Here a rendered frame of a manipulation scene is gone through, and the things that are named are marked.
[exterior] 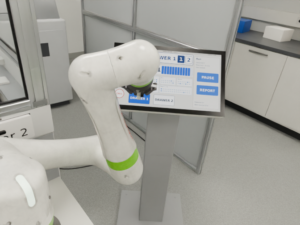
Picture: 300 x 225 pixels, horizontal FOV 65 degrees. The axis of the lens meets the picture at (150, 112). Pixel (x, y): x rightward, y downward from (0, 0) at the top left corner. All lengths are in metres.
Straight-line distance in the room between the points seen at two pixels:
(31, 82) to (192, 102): 0.68
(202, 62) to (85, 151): 0.65
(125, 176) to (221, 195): 1.32
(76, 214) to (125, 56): 0.50
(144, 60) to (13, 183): 0.39
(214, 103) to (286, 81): 1.90
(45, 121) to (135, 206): 0.96
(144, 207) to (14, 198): 1.16
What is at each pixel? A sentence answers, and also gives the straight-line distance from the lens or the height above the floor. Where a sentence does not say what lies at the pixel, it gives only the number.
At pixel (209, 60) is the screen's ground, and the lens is 1.15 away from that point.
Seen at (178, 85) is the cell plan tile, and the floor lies 1.06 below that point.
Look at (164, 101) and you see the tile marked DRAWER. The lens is 1.06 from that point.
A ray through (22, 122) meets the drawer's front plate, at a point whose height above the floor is 0.90.
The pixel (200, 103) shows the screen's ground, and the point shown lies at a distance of 1.08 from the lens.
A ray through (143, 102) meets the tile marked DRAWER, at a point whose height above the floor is 0.99.
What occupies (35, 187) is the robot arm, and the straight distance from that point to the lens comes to 0.60.
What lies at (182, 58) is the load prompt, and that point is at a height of 1.16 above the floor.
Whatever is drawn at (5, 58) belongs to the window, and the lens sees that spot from 1.05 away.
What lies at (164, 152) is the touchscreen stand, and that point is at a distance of 1.33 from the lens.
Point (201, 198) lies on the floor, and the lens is 2.01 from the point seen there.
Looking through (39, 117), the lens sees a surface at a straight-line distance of 1.16.
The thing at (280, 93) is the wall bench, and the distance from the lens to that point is 2.99.
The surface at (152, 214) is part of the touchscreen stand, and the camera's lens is 1.71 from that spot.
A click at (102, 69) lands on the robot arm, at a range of 0.58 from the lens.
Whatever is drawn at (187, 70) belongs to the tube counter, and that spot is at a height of 1.11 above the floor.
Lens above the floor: 1.49
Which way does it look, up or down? 30 degrees down
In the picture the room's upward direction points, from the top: 5 degrees clockwise
